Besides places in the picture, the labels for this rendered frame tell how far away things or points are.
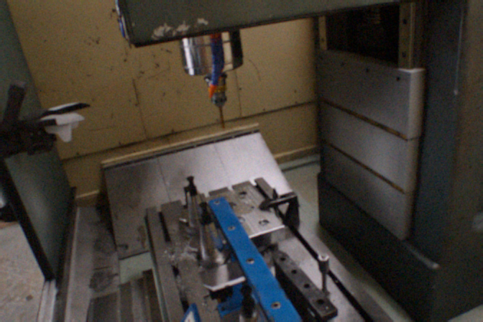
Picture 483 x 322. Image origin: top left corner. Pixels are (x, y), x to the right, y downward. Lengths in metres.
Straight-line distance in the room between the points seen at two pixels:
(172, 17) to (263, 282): 0.45
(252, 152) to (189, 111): 0.41
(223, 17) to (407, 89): 0.54
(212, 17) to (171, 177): 1.44
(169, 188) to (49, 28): 0.94
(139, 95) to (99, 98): 0.20
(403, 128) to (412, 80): 0.13
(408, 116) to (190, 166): 1.30
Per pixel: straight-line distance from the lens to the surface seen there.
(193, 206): 0.76
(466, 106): 1.00
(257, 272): 0.65
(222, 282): 0.66
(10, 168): 1.37
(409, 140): 1.08
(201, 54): 0.93
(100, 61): 1.99
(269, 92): 2.20
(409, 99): 1.03
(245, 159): 2.08
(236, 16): 0.68
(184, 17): 0.66
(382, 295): 1.47
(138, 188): 2.01
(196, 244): 0.75
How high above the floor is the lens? 1.66
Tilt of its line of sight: 25 degrees down
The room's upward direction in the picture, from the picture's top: 8 degrees counter-clockwise
